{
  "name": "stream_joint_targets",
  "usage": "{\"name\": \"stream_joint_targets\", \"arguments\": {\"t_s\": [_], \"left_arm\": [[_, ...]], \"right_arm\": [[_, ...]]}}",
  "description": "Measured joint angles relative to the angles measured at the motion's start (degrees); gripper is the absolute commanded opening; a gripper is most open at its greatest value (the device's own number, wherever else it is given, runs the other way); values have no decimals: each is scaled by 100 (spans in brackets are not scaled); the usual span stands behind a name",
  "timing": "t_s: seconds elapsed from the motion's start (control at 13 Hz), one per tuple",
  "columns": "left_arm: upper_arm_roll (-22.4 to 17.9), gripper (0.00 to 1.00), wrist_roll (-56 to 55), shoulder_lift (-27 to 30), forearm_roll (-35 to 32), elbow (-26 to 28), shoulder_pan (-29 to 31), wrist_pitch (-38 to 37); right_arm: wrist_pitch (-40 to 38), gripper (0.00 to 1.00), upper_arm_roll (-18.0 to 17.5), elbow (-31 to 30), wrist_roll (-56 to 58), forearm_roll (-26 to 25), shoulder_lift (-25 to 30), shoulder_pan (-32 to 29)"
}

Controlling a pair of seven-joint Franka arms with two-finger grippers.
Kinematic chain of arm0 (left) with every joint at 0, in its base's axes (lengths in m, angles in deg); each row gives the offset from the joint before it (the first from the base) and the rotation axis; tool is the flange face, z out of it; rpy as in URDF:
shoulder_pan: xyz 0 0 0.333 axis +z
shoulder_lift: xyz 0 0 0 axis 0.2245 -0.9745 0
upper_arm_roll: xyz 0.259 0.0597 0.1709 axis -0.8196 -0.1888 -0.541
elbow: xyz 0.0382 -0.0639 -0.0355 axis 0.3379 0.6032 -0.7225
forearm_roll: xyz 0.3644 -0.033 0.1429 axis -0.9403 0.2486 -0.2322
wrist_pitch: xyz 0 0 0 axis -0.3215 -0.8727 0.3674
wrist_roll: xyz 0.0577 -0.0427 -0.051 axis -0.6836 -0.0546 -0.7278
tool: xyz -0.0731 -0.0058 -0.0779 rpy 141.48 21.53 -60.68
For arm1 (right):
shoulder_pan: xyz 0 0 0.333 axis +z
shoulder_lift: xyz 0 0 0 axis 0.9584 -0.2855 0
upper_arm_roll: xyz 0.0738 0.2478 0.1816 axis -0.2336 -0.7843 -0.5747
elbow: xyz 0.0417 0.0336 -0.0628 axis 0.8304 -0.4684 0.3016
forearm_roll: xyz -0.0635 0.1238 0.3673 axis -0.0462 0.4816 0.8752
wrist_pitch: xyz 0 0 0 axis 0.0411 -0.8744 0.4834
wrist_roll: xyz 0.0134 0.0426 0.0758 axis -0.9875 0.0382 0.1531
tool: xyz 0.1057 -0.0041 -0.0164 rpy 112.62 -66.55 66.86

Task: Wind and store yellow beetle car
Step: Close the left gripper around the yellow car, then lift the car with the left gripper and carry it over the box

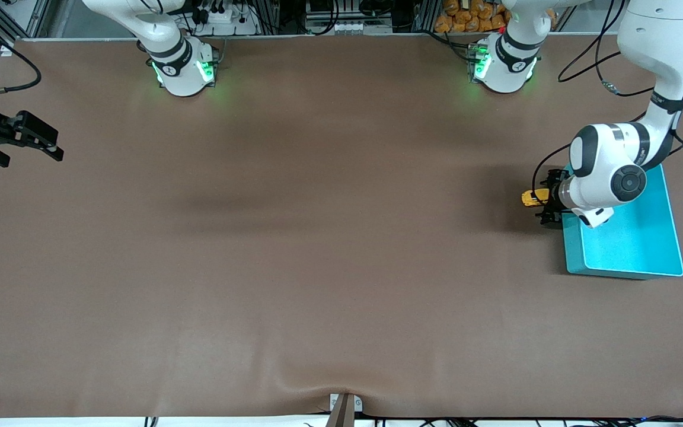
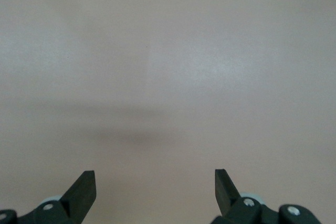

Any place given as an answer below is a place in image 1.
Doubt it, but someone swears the teal plastic storage bin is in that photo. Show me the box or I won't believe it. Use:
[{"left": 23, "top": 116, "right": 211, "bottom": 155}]
[{"left": 561, "top": 163, "right": 683, "bottom": 280}]

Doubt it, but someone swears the pile of orange bags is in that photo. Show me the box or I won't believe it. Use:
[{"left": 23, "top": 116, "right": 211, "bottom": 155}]
[{"left": 435, "top": 0, "right": 556, "bottom": 33}]

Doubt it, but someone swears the white power strip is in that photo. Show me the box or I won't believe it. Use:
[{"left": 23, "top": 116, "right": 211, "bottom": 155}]
[{"left": 190, "top": 0, "right": 259, "bottom": 35}]

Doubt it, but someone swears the brown table mat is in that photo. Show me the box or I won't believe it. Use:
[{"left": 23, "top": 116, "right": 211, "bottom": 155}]
[{"left": 0, "top": 34, "right": 683, "bottom": 419}]

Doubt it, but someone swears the white terminal block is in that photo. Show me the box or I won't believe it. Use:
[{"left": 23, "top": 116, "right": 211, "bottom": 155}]
[{"left": 312, "top": 21, "right": 392, "bottom": 35}]

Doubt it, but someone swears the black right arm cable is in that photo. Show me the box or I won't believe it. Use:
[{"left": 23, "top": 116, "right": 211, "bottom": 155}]
[{"left": 0, "top": 15, "right": 42, "bottom": 98}]

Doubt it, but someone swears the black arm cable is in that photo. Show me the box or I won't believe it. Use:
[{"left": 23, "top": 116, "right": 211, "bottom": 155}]
[
  {"left": 531, "top": 0, "right": 683, "bottom": 205},
  {"left": 0, "top": 15, "right": 42, "bottom": 98}
]

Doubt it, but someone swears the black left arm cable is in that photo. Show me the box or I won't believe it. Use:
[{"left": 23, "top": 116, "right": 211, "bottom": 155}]
[{"left": 531, "top": 0, "right": 683, "bottom": 205}]

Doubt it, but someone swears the camera mount post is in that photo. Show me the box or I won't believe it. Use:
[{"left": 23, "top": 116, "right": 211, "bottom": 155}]
[{"left": 325, "top": 393, "right": 363, "bottom": 427}]

